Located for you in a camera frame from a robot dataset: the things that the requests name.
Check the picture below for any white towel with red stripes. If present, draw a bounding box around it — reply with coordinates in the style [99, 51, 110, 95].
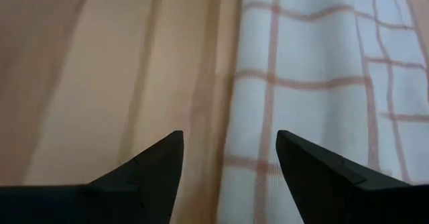
[217, 0, 429, 224]

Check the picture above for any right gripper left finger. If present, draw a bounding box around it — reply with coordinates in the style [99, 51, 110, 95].
[0, 129, 185, 224]

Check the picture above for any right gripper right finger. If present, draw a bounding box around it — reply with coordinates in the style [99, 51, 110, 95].
[275, 129, 429, 224]

